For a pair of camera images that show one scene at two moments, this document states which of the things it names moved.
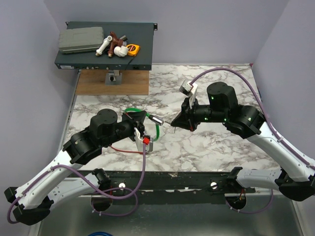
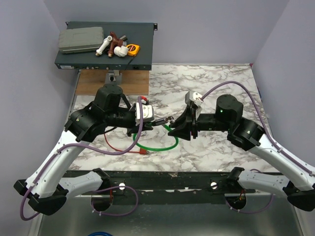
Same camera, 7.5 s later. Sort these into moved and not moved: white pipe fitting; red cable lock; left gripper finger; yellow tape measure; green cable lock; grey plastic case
Moved: left gripper finger; green cable lock
Not moved: white pipe fitting; yellow tape measure; red cable lock; grey plastic case
